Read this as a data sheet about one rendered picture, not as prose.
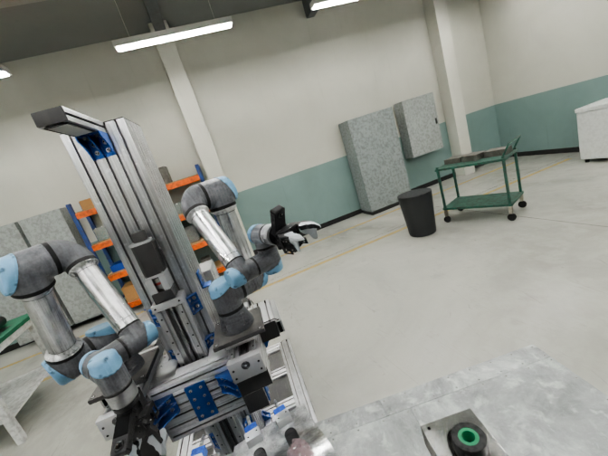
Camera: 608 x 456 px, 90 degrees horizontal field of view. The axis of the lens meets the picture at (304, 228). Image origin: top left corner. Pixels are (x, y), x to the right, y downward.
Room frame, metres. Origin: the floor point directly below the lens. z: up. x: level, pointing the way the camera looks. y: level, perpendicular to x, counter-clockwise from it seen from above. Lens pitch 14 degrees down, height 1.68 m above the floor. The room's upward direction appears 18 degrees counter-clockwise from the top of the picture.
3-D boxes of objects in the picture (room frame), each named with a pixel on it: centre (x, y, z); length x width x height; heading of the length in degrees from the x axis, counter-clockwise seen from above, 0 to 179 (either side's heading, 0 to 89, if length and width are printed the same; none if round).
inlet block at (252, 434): (0.87, 0.38, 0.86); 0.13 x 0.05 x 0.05; 19
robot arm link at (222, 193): (1.34, 0.31, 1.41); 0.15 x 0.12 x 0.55; 125
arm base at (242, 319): (1.26, 0.42, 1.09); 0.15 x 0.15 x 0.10
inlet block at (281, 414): (0.90, 0.28, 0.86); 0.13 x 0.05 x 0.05; 19
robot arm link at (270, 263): (1.11, 0.17, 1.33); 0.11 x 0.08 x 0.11; 125
